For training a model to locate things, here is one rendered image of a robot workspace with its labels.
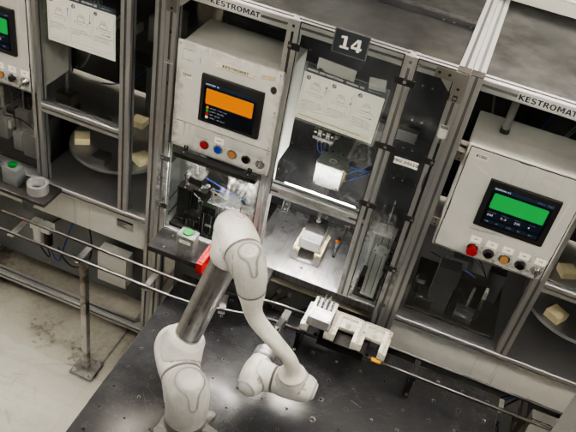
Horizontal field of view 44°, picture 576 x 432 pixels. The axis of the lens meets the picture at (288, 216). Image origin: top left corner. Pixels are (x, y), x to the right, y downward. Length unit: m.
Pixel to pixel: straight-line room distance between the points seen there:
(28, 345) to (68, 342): 0.19
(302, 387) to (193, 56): 1.27
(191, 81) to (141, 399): 1.23
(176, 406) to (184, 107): 1.12
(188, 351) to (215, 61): 1.07
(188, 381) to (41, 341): 1.52
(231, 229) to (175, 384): 0.61
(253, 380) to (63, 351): 1.50
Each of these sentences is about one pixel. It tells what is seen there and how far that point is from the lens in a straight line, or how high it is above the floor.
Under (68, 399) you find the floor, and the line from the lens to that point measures 3.76.
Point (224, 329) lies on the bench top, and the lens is 3.15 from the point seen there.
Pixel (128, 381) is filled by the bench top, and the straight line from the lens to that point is 2.95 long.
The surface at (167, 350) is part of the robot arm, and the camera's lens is 2.73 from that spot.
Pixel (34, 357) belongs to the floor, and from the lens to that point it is 3.93.
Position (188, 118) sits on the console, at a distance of 2.85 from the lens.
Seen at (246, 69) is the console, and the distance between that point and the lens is 2.64.
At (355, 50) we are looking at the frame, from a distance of 2.48.
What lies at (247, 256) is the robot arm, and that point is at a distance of 2.25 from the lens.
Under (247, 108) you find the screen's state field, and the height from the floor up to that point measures 1.66.
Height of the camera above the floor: 3.04
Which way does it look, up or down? 39 degrees down
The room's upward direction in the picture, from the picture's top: 12 degrees clockwise
